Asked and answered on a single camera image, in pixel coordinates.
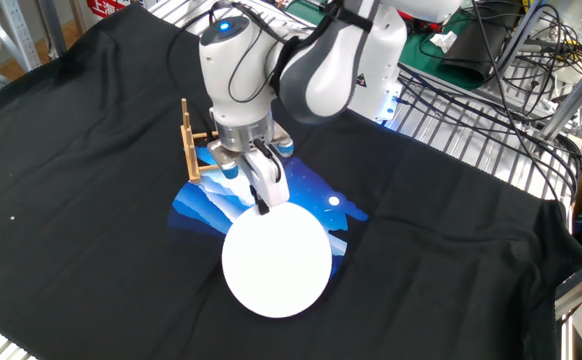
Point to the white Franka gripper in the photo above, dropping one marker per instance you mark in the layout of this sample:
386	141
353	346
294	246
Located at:
273	190

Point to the white round plate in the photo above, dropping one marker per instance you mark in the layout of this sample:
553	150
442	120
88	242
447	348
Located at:
277	260

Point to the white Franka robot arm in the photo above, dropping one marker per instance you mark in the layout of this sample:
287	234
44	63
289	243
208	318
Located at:
236	80

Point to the wooden dish rack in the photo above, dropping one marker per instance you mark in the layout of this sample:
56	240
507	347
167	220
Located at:
191	160

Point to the black cloth with blue print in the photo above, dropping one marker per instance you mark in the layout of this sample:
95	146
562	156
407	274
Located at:
71	200

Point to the crumpled white paper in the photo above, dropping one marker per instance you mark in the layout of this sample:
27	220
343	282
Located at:
443	41

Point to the red sign white characters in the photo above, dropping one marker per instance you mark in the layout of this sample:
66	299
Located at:
102	7

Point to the black pouch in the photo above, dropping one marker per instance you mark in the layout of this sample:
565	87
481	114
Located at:
476	50

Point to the aluminium profile strut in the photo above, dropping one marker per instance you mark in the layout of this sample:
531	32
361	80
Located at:
571	100

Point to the grey perforated metal frame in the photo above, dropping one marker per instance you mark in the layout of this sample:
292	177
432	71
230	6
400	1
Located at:
18	35

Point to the aluminium table edge rail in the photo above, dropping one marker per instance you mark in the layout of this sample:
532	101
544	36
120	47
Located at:
581	287

